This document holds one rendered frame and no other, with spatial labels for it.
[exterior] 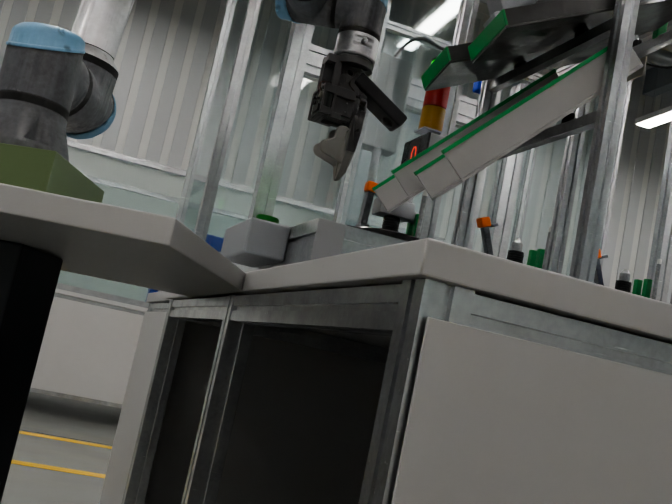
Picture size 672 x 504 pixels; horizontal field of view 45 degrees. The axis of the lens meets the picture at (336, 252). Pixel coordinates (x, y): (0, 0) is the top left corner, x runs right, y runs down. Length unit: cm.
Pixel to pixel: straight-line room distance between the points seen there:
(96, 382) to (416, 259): 578
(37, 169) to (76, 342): 512
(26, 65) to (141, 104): 829
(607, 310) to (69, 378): 580
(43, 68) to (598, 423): 100
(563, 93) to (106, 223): 56
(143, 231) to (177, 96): 893
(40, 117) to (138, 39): 853
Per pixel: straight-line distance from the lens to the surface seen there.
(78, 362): 636
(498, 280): 67
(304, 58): 260
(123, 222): 84
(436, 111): 171
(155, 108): 969
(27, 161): 127
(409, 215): 144
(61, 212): 86
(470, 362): 66
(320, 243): 122
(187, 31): 997
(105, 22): 157
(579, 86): 106
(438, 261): 65
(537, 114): 102
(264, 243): 135
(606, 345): 74
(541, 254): 157
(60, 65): 140
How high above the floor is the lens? 75
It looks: 8 degrees up
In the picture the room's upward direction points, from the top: 12 degrees clockwise
